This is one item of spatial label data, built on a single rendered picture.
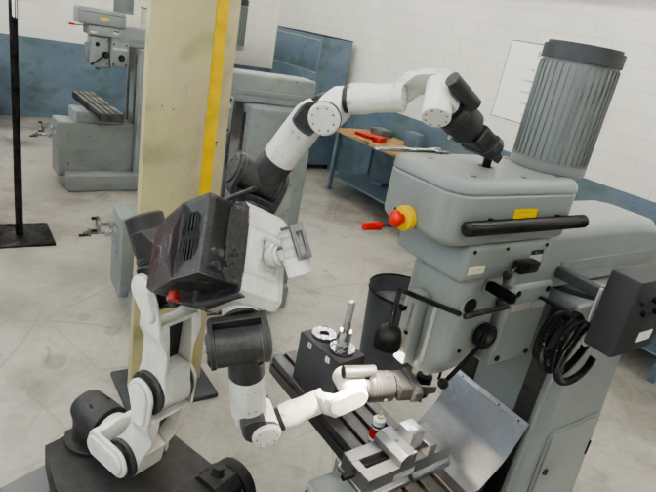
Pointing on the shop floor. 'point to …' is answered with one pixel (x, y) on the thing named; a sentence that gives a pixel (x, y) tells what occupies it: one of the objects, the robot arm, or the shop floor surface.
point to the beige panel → (182, 130)
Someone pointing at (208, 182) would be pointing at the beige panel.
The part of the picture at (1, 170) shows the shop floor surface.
